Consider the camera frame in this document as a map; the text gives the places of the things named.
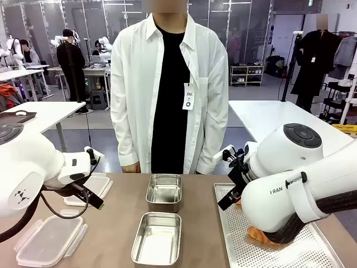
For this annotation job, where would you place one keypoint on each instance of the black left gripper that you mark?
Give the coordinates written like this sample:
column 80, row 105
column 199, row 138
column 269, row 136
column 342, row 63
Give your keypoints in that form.
column 64, row 187

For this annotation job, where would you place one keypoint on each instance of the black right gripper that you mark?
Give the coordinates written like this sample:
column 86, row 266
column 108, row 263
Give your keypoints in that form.
column 238, row 170

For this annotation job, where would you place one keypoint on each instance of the golden croissant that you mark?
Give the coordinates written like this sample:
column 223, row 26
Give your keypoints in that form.
column 258, row 236
column 238, row 203

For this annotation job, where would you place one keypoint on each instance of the clear plastic clip lid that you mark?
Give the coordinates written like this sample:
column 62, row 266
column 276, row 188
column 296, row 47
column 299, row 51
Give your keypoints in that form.
column 98, row 184
column 47, row 240

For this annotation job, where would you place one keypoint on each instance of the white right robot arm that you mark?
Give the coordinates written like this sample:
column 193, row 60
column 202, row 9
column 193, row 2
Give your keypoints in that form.
column 279, row 201

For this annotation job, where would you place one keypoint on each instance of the person's left forearm white sleeve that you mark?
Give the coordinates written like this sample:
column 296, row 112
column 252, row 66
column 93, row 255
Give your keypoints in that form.
column 214, row 145

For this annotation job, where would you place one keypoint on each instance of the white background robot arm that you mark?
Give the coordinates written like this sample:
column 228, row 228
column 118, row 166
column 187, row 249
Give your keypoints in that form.
column 15, row 48
column 104, row 48

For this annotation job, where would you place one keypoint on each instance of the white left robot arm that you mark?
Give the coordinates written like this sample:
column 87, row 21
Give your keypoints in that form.
column 28, row 167

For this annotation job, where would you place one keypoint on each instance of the person's right forearm white sleeve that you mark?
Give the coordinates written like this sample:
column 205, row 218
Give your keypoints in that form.
column 125, row 139

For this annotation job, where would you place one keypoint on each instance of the steel container with dark stain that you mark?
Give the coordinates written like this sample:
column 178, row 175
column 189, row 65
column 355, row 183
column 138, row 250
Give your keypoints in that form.
column 164, row 192

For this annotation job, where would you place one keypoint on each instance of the clean steel container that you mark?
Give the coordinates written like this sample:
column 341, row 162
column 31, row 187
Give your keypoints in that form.
column 156, row 240

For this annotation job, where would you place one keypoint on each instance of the person's right hand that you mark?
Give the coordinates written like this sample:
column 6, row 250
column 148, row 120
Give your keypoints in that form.
column 131, row 168

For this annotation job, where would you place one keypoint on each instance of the perforated metal baking tray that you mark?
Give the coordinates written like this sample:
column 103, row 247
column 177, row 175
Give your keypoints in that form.
column 237, row 245

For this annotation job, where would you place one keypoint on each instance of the white table with brown tray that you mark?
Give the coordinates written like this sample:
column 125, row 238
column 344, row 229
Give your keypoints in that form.
column 55, row 111

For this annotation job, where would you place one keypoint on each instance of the grey step stool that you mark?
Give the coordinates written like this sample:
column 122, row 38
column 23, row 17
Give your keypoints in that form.
column 98, row 100

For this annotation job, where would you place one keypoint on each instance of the brown serving tray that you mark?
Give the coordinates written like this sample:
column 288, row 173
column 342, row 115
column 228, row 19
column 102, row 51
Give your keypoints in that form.
column 16, row 118

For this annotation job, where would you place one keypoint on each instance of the white clothing tag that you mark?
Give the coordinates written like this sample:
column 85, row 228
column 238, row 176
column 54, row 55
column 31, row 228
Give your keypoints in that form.
column 188, row 96

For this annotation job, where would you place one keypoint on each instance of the person in white shirt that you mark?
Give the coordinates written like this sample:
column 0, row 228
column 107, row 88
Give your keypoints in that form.
column 134, row 83

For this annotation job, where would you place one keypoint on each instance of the wooden shoe rack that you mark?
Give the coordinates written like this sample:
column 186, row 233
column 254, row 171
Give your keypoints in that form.
column 246, row 75

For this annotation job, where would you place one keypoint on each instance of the grey background work table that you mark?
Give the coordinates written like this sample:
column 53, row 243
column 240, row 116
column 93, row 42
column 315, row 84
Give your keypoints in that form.
column 94, row 71

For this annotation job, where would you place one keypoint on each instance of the yellow crate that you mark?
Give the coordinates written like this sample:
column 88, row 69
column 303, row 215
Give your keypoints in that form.
column 347, row 129

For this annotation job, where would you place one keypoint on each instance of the orange cloth pile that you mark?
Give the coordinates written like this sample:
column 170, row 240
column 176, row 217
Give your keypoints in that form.
column 8, row 92

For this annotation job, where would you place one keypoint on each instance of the person in black with cap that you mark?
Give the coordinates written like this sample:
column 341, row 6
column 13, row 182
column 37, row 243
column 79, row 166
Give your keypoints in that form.
column 68, row 61

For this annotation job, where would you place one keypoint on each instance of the black bag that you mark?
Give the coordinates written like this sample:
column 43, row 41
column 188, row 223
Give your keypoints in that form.
column 276, row 65

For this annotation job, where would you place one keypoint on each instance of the black light stand pole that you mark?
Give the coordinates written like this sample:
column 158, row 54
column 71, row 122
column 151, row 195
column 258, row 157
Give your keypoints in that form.
column 288, row 67

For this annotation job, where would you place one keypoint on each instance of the white background work table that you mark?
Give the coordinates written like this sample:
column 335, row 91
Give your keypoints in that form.
column 19, row 74

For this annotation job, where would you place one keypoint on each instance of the seated person grey top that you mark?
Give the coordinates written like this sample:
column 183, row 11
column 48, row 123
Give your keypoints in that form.
column 30, row 57

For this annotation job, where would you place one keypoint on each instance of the figure in black coat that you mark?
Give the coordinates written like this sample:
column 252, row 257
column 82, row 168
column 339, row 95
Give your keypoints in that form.
column 315, row 64

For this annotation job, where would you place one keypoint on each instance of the grey hanging jacket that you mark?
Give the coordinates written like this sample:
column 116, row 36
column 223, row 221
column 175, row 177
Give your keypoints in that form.
column 346, row 51

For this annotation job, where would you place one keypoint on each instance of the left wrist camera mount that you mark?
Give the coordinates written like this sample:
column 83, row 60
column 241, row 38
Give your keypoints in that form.
column 98, row 155

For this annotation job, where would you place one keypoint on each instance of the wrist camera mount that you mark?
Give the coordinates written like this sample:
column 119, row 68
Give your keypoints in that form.
column 219, row 156
column 98, row 155

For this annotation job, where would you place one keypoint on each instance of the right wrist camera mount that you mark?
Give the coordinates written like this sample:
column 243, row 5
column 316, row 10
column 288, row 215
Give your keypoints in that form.
column 219, row 156

